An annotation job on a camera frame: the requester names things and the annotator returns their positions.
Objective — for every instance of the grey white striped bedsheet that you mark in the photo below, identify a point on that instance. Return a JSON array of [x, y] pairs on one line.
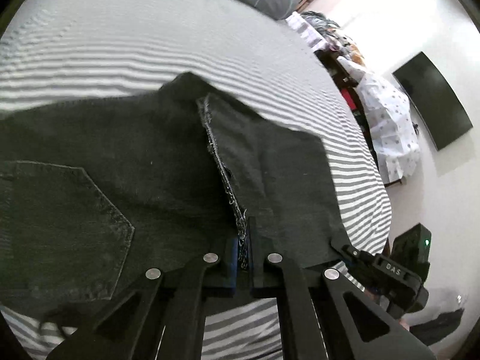
[[66, 50]]

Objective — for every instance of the dark grey denim pants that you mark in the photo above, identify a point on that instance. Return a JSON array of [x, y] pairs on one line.
[[94, 192]]

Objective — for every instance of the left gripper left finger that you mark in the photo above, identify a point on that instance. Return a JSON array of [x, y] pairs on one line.
[[160, 315]]

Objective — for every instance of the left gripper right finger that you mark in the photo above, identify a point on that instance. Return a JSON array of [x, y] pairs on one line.
[[323, 315]]

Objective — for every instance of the black wall television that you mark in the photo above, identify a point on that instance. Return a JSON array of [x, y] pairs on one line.
[[434, 100]]

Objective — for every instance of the white patterned cloth pile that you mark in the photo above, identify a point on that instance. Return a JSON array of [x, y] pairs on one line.
[[388, 114]]

